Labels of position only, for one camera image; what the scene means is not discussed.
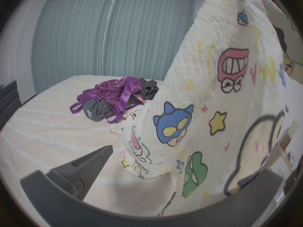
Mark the dark grey garment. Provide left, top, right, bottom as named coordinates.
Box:
left=83, top=99, right=114, bottom=122

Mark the pink garment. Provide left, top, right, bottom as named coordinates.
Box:
left=131, top=94, right=152, bottom=104

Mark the bed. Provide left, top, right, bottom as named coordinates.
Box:
left=0, top=74, right=178, bottom=214

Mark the black garment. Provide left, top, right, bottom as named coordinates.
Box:
left=133, top=78, right=160, bottom=103

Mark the purple garment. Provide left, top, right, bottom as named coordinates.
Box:
left=69, top=76, right=144, bottom=124

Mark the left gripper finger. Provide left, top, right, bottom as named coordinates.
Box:
left=48, top=145, right=114, bottom=200

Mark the blue-green curtain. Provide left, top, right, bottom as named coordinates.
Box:
left=101, top=0, right=197, bottom=81
left=31, top=0, right=120, bottom=96

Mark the white printed pyjama top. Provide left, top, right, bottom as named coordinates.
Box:
left=109, top=0, right=303, bottom=217

